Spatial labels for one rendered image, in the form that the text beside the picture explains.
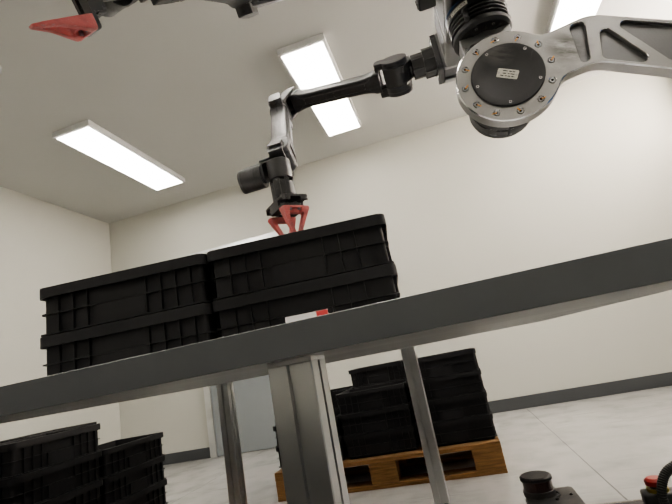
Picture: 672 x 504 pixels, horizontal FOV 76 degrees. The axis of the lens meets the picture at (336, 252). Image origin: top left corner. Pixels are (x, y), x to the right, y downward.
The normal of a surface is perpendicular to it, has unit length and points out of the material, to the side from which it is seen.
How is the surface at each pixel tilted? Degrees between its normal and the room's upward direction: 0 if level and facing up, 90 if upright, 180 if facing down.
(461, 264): 90
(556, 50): 90
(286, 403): 90
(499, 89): 90
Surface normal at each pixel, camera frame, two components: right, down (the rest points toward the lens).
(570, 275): -0.26, -0.20
